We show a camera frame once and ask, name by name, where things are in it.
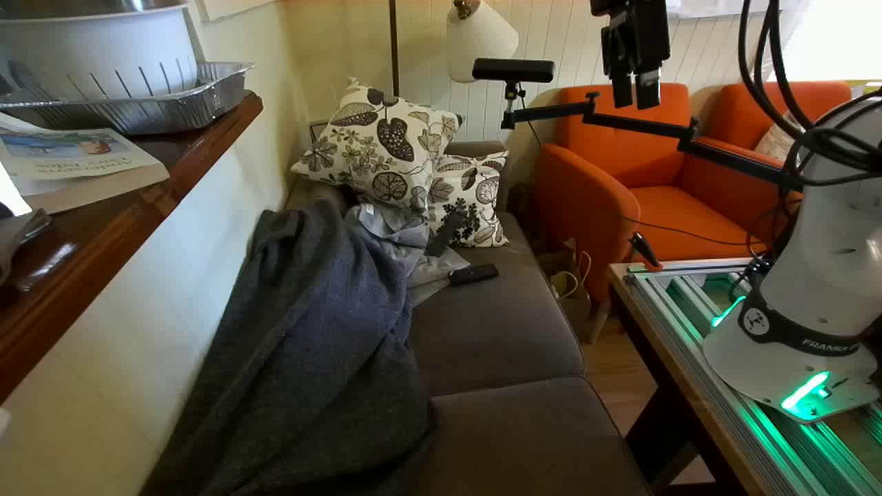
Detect black remote control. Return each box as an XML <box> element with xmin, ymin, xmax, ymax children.
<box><xmin>447</xmin><ymin>262</ymin><xmax>501</xmax><ymax>289</ymax></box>

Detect black red clamp handle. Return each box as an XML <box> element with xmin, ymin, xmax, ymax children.
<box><xmin>629</xmin><ymin>228</ymin><xmax>665</xmax><ymax>273</ymax></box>

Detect white dish rack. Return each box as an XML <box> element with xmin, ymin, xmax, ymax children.
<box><xmin>0</xmin><ymin>0</ymin><xmax>210</xmax><ymax>104</ymax></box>

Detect brown wooden shelf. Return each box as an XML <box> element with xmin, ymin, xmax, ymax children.
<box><xmin>0</xmin><ymin>92</ymin><xmax>267</xmax><ymax>402</ymax></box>

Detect dark lamp pole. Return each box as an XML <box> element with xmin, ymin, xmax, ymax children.
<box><xmin>385</xmin><ymin>0</ymin><xmax>403</xmax><ymax>100</ymax></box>

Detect orange armchair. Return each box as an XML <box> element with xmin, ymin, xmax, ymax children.
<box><xmin>536</xmin><ymin>81</ymin><xmax>803</xmax><ymax>307</ymax></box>
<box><xmin>699</xmin><ymin>81</ymin><xmax>858</xmax><ymax>155</ymax></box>

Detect black cable bundle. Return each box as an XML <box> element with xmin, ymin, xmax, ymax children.
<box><xmin>735</xmin><ymin>0</ymin><xmax>882</xmax><ymax>189</ymax></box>

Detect aluminium foil tray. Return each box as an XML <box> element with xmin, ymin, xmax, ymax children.
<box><xmin>0</xmin><ymin>61</ymin><xmax>250</xmax><ymax>137</ymax></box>

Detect small floral print pillow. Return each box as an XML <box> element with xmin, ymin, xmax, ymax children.
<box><xmin>421</xmin><ymin>148</ymin><xmax>512</xmax><ymax>253</ymax></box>

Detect woven bag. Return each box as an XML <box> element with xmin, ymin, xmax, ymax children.
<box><xmin>545</xmin><ymin>249</ymin><xmax>599</xmax><ymax>340</ymax></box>

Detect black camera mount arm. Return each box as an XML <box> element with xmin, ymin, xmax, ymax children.
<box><xmin>498</xmin><ymin>81</ymin><xmax>810</xmax><ymax>189</ymax></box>

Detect grey tufted fabric sofa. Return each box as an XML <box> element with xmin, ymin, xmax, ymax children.
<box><xmin>279</xmin><ymin>134</ymin><xmax>655</xmax><ymax>496</ymax></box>

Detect light blue crumpled cloth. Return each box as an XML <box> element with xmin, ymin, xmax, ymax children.
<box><xmin>344</xmin><ymin>202</ymin><xmax>473</xmax><ymax>312</ymax></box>

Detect white lamp shade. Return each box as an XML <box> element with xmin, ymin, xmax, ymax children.
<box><xmin>445</xmin><ymin>0</ymin><xmax>522</xmax><ymax>85</ymax></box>

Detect black stereo camera bar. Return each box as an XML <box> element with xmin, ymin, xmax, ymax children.
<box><xmin>469</xmin><ymin>56</ymin><xmax>558</xmax><ymax>85</ymax></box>

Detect large floral print pillow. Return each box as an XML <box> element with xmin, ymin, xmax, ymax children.
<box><xmin>290</xmin><ymin>76</ymin><xmax>465</xmax><ymax>214</ymax></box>

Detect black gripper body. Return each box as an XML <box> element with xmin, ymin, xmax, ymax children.
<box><xmin>589</xmin><ymin>0</ymin><xmax>673</xmax><ymax>82</ymax></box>

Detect dark grey knit blanket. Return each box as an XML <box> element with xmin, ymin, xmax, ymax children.
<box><xmin>141</xmin><ymin>198</ymin><xmax>439</xmax><ymax>496</ymax></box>

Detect folded newspaper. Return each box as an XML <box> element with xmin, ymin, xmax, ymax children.
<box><xmin>0</xmin><ymin>110</ymin><xmax>173</xmax><ymax>214</ymax></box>

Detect cream cushion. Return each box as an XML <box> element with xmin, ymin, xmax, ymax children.
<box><xmin>753</xmin><ymin>118</ymin><xmax>803</xmax><ymax>165</ymax></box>

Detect aluminium frame robot table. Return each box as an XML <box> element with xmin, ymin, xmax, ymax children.
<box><xmin>604</xmin><ymin>256</ymin><xmax>882</xmax><ymax>496</ymax></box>

